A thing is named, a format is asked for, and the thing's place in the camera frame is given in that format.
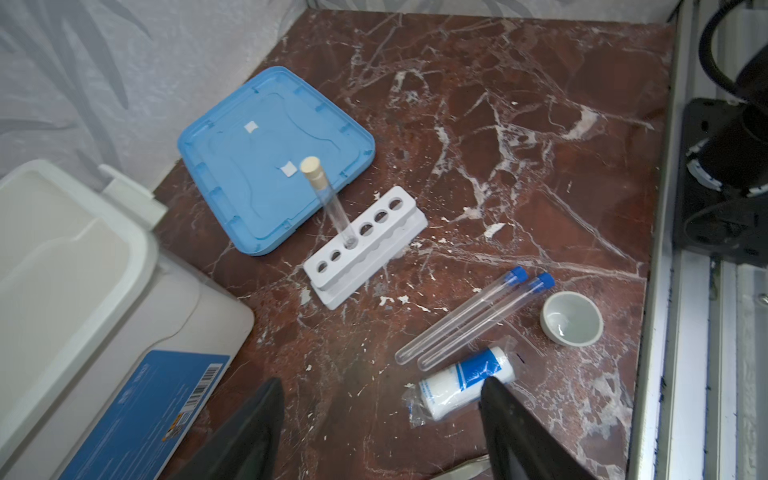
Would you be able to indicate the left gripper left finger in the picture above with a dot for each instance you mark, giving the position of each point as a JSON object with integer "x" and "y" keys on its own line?
{"x": 246, "y": 446}

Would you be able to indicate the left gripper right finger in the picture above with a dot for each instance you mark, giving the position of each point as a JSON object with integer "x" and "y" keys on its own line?
{"x": 518, "y": 445}

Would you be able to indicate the blue-capped test tube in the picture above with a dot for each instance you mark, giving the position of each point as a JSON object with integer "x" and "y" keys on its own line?
{"x": 491, "y": 313}
{"x": 486, "y": 297}

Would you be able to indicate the cork-stoppered glass test tube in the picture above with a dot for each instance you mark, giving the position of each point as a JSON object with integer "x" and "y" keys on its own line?
{"x": 314, "y": 172}

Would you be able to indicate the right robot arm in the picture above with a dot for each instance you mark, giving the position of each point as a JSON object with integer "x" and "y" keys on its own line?
{"x": 738, "y": 72}

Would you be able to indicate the white gauze roll blue label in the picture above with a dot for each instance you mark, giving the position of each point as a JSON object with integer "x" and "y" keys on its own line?
{"x": 455, "y": 387}

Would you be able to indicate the small white ceramic crucible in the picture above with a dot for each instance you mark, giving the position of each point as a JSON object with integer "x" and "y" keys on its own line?
{"x": 571, "y": 319}

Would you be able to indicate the white plastic storage bin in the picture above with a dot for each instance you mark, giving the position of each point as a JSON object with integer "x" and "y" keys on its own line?
{"x": 110, "y": 347}

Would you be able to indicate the white test tube rack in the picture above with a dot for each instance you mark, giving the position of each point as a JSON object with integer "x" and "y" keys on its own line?
{"x": 382, "y": 230}

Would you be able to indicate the blue plastic bin lid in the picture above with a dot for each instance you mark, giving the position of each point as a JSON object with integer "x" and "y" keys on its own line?
{"x": 244, "y": 156}

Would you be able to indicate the aluminium front rail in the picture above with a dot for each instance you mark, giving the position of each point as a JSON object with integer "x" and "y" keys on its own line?
{"x": 701, "y": 401}

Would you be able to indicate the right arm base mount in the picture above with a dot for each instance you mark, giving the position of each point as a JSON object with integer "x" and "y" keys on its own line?
{"x": 721, "y": 205}

